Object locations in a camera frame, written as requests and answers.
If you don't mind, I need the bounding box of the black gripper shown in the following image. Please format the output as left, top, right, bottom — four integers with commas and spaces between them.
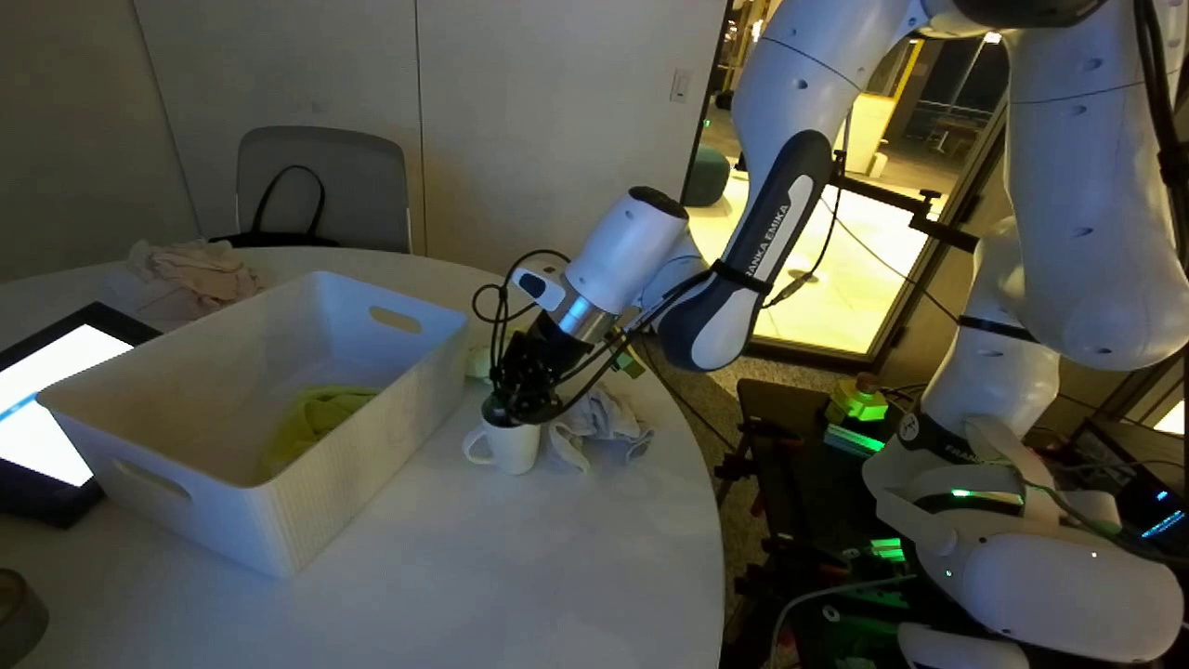
482, 308, 600, 430

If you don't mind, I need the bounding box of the bright yellow cloth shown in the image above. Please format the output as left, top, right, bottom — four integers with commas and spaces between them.
262, 382, 383, 476

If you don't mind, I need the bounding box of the white mug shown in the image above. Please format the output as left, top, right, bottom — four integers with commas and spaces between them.
462, 414, 550, 480

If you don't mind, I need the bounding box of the white plastic box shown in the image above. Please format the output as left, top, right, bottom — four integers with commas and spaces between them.
44, 268, 477, 583

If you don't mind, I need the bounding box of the grey chair with bag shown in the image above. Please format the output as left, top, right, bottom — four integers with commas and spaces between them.
232, 122, 418, 256

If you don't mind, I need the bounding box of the grey white cloth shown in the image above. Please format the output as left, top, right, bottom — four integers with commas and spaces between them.
545, 387, 659, 476

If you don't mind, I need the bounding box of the green glowing device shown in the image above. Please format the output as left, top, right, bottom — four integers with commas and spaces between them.
822, 378, 900, 465

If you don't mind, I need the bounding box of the white cable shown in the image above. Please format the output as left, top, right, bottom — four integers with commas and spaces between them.
761, 570, 927, 669

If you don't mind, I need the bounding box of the black device blue light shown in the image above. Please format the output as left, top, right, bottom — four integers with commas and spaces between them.
1113, 476, 1189, 549

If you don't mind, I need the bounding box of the pink crumpled cloth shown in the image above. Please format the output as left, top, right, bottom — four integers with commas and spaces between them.
122, 236, 273, 316

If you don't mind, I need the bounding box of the black bag with strap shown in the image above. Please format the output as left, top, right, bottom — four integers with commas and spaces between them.
210, 160, 418, 256

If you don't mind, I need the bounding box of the black tablet lit screen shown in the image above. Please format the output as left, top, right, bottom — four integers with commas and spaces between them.
0, 302, 168, 532

